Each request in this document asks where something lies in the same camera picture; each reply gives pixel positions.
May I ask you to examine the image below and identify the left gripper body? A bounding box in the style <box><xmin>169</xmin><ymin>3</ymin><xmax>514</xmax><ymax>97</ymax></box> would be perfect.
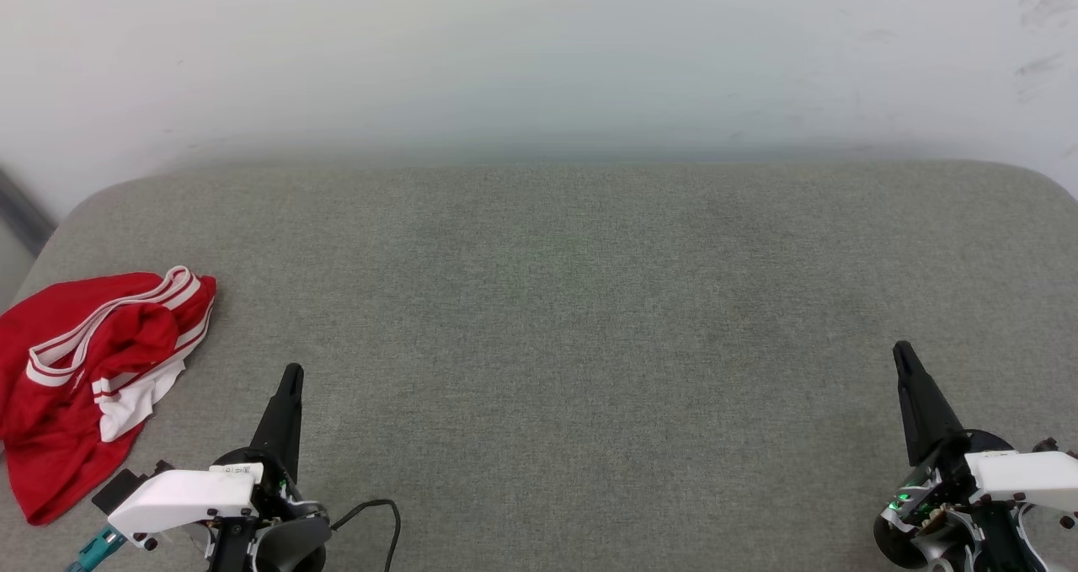
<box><xmin>211</xmin><ymin>446</ymin><xmax>309</xmax><ymax>572</ymax></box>

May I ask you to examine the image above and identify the thin black cable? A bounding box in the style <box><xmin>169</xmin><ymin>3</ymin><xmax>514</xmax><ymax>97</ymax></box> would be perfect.
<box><xmin>328</xmin><ymin>499</ymin><xmax>403</xmax><ymax>572</ymax></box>

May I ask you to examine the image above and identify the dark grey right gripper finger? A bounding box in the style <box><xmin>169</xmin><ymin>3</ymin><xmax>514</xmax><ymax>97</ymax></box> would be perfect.
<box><xmin>930</xmin><ymin>380</ymin><xmax>971</xmax><ymax>448</ymax></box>
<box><xmin>892</xmin><ymin>341</ymin><xmax>961</xmax><ymax>468</ymax></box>

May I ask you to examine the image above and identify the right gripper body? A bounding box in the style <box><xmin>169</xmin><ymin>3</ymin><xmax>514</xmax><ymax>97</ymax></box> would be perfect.
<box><xmin>873</xmin><ymin>429</ymin><xmax>1022</xmax><ymax>572</ymax></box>

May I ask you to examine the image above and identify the red and white basketball jersey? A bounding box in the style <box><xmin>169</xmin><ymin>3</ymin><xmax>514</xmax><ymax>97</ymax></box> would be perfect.
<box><xmin>0</xmin><ymin>265</ymin><xmax>218</xmax><ymax>527</ymax></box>

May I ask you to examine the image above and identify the grey fabric sofa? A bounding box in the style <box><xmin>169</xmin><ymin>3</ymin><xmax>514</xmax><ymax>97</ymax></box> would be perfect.
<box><xmin>0</xmin><ymin>161</ymin><xmax>1078</xmax><ymax>572</ymax></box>

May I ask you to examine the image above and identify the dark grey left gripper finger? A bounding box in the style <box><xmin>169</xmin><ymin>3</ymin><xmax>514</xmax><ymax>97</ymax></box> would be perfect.
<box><xmin>250</xmin><ymin>387</ymin><xmax>279</xmax><ymax>465</ymax></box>
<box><xmin>275</xmin><ymin>364</ymin><xmax>305</xmax><ymax>484</ymax></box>

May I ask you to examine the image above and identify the teal cable connector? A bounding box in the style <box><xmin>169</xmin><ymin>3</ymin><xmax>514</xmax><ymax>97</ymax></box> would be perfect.
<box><xmin>66</xmin><ymin>525</ymin><xmax>128</xmax><ymax>572</ymax></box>

